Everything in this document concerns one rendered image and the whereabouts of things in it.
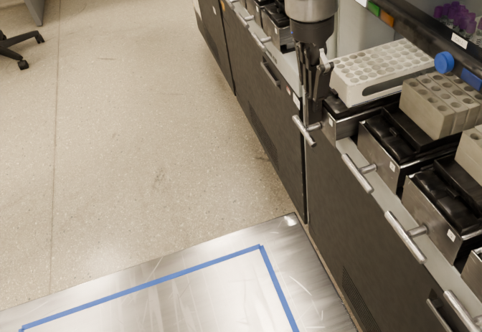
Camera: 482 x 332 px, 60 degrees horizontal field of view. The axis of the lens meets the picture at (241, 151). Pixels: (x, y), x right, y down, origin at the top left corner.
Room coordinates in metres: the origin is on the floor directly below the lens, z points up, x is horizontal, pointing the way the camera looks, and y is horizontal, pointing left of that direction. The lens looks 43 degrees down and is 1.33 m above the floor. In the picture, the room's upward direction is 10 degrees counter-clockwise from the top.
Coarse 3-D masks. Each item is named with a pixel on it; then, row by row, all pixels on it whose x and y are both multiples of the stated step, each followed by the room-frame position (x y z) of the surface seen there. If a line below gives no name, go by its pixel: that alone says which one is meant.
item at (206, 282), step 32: (256, 224) 0.39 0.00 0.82; (288, 224) 0.38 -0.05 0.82; (192, 256) 0.35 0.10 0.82; (224, 256) 0.34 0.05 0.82; (256, 256) 0.33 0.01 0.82; (288, 256) 0.32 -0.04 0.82; (96, 288) 0.33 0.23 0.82; (128, 288) 0.32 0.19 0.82; (160, 288) 0.31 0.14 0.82; (192, 288) 0.30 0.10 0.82; (224, 288) 0.29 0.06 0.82; (256, 288) 0.28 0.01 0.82; (288, 288) 0.28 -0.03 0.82; (320, 288) 0.27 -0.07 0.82; (0, 320) 0.31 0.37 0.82; (32, 320) 0.30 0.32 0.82; (64, 320) 0.29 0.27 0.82; (96, 320) 0.28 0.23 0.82; (128, 320) 0.27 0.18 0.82; (160, 320) 0.26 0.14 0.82; (192, 320) 0.26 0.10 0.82; (224, 320) 0.25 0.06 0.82; (256, 320) 0.24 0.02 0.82; (288, 320) 0.23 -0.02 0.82; (320, 320) 0.23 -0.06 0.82; (352, 320) 0.22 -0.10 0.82
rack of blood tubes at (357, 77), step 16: (384, 48) 0.74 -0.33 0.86; (400, 48) 0.72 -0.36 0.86; (416, 48) 0.71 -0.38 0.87; (336, 64) 0.70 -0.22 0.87; (352, 64) 0.70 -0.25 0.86; (368, 64) 0.69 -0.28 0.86; (384, 64) 0.68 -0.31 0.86; (400, 64) 0.66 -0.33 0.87; (416, 64) 0.66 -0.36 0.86; (432, 64) 0.66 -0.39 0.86; (336, 80) 0.67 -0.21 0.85; (352, 80) 0.65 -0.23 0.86; (368, 80) 0.63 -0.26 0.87; (384, 80) 0.64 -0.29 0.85; (400, 80) 0.69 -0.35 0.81; (352, 96) 0.63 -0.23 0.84; (368, 96) 0.63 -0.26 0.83; (384, 96) 0.64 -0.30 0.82
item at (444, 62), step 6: (438, 54) 0.49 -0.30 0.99; (444, 54) 0.48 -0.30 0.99; (450, 54) 0.48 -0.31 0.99; (438, 60) 0.49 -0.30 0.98; (444, 60) 0.48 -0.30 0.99; (450, 60) 0.48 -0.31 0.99; (438, 66) 0.49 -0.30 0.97; (444, 66) 0.48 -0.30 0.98; (450, 66) 0.47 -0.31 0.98; (444, 72) 0.48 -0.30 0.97
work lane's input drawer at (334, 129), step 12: (336, 96) 0.66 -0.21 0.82; (396, 96) 0.63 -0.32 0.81; (324, 108) 0.65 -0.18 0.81; (336, 108) 0.63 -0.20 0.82; (348, 108) 0.62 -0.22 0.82; (360, 108) 0.62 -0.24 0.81; (372, 108) 0.62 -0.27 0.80; (300, 120) 0.69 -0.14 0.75; (324, 120) 0.65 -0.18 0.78; (336, 120) 0.60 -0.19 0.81; (348, 120) 0.60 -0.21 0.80; (360, 120) 0.61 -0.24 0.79; (324, 132) 0.65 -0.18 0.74; (336, 132) 0.60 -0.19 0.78; (348, 132) 0.60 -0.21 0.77; (312, 144) 0.61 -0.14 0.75
